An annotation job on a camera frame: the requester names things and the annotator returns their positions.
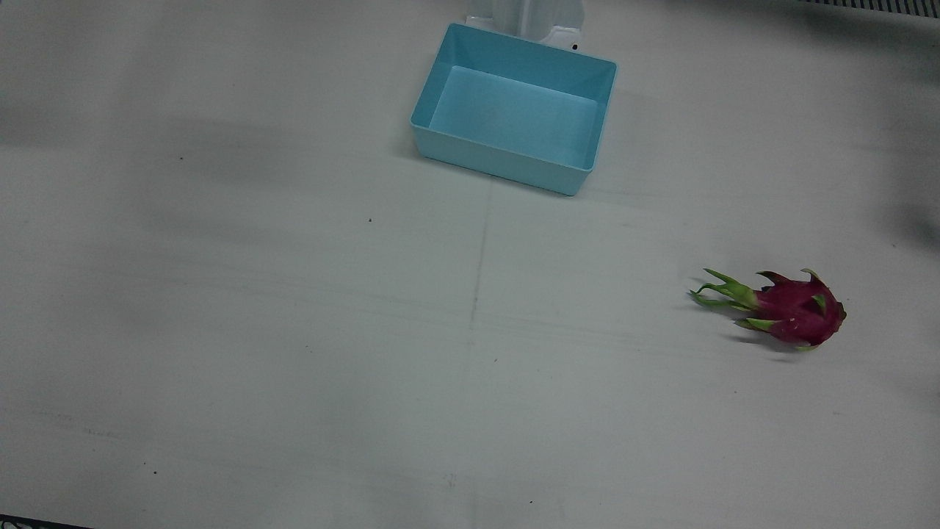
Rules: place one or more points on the red dragon fruit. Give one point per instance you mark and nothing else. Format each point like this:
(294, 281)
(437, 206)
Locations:
(797, 312)

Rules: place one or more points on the light blue plastic box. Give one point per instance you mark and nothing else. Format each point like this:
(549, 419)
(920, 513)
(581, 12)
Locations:
(514, 110)

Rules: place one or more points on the grey ribbed metal panel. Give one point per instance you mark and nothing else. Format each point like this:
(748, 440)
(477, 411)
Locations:
(874, 6)

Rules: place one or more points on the white camera stand base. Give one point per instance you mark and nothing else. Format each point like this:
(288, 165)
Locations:
(529, 18)

